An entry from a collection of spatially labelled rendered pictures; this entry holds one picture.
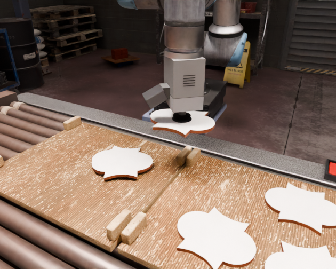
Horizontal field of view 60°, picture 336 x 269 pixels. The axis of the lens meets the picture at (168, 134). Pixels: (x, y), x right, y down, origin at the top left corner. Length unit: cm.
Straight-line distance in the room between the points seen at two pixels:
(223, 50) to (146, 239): 69
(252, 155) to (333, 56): 454
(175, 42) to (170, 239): 35
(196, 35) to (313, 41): 475
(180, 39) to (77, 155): 42
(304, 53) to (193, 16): 477
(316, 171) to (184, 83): 44
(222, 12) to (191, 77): 48
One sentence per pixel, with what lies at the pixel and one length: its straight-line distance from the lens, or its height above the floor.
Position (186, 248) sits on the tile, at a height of 94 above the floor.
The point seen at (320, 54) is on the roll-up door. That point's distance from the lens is 529.
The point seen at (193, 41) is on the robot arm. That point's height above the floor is 125.
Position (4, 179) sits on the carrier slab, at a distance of 78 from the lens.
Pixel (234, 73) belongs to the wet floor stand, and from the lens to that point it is 423.
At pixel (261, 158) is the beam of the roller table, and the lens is 83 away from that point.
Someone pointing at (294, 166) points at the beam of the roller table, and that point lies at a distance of 83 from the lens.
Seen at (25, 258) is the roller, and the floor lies 92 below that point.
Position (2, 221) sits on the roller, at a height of 91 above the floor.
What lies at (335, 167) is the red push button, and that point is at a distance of 84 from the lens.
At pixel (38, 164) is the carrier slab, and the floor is 94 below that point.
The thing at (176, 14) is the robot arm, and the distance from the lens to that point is 54.
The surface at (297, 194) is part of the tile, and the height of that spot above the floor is 94.
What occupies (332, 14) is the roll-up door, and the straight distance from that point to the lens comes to 522.
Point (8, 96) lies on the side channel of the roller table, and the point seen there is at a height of 94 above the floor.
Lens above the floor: 135
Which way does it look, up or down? 28 degrees down
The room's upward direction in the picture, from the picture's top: straight up
